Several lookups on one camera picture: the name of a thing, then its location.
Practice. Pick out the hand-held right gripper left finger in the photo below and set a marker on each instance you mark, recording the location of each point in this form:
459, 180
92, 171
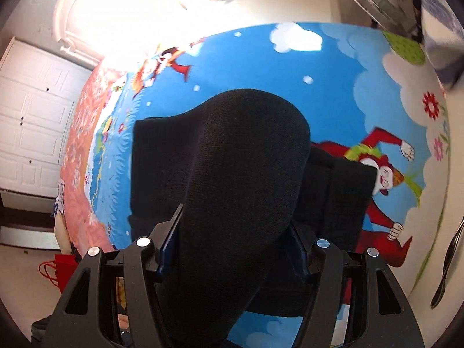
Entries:
170, 239

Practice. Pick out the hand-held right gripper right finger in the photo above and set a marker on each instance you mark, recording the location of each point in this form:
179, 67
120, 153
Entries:
300, 257

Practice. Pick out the black pants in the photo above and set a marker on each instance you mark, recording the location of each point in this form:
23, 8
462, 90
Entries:
246, 152

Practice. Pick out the red paper bag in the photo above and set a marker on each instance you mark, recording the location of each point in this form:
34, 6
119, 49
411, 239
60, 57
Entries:
63, 270

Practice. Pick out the white bedside cabinet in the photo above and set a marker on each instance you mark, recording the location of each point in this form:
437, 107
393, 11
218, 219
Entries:
455, 195

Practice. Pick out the cartoon printed blanket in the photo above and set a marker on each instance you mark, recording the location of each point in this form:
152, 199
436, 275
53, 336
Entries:
344, 90

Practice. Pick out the white wardrobe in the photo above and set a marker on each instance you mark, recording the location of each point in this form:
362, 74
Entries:
36, 116

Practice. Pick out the blue striped towel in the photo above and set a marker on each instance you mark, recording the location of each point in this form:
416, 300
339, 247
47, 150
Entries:
438, 25

